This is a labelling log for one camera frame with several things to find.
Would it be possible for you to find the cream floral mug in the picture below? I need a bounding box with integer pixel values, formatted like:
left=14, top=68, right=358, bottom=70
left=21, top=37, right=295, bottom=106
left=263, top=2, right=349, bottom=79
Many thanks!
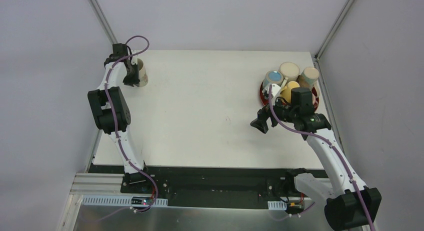
left=137, top=58, right=149, bottom=87

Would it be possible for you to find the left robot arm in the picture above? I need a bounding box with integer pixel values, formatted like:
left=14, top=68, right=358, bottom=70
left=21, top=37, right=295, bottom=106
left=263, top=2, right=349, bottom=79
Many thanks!
left=87, top=43, right=153, bottom=194

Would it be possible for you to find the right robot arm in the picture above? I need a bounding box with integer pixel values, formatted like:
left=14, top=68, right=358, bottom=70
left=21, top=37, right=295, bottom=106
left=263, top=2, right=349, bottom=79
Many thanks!
left=250, top=84, right=382, bottom=231

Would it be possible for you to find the yellow mug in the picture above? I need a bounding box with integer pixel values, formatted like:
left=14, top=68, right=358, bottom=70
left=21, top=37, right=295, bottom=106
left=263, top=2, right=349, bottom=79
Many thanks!
left=280, top=81, right=300, bottom=104

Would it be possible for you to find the blue mug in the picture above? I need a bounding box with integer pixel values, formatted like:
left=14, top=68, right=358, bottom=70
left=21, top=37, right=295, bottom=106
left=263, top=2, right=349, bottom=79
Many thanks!
left=262, top=70, right=284, bottom=89

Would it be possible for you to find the cream green mug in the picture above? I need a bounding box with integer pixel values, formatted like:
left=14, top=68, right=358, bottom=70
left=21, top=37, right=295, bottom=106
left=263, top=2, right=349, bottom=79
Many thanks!
left=297, top=67, right=321, bottom=90

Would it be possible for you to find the red round tray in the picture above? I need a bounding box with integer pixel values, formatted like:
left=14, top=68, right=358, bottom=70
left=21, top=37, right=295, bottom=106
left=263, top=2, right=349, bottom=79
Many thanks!
left=259, top=84, right=321, bottom=111

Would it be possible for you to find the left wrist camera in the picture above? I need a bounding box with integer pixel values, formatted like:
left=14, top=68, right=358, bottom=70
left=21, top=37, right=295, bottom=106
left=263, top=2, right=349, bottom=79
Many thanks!
left=128, top=50, right=138, bottom=66

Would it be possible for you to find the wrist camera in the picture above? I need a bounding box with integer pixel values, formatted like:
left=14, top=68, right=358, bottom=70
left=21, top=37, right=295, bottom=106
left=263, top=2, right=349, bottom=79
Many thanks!
left=128, top=50, right=138, bottom=66
left=264, top=84, right=282, bottom=104

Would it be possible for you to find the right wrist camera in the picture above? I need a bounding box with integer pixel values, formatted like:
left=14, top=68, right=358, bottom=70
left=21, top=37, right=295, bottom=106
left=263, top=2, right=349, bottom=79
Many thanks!
left=264, top=84, right=282, bottom=104

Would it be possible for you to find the left aluminium frame post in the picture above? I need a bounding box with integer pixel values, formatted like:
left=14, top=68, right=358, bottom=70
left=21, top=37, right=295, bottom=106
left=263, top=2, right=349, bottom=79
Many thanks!
left=88, top=0, right=118, bottom=44

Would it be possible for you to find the aluminium frame post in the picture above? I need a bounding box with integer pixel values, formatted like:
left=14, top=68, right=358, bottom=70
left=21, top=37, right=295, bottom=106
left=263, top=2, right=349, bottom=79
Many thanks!
left=314, top=0, right=356, bottom=62
left=88, top=0, right=118, bottom=44

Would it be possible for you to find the right white cable duct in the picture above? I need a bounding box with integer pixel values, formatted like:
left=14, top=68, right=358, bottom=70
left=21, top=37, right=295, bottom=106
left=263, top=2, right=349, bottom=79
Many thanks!
left=267, top=200, right=287, bottom=211

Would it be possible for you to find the white cable duct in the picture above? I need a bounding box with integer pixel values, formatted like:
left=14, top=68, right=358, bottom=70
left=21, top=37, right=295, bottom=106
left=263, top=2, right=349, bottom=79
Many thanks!
left=267, top=200, right=287, bottom=211
left=81, top=195, right=168, bottom=208

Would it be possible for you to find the left white cable duct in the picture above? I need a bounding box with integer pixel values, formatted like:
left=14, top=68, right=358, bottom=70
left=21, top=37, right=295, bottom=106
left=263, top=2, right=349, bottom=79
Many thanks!
left=81, top=195, right=168, bottom=208

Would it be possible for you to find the right aluminium frame post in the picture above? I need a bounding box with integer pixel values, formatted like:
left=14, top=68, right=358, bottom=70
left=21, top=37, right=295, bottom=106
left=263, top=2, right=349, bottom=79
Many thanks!
left=314, top=0, right=356, bottom=62

